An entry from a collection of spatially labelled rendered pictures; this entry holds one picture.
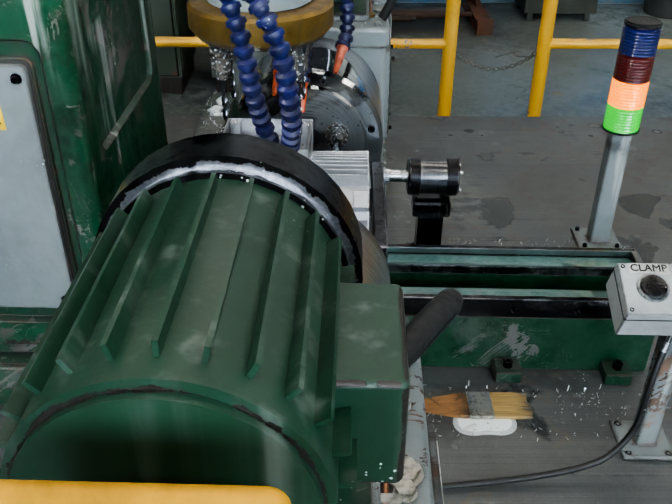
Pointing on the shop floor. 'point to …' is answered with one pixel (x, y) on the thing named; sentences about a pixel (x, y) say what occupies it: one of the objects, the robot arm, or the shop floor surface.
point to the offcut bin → (559, 7)
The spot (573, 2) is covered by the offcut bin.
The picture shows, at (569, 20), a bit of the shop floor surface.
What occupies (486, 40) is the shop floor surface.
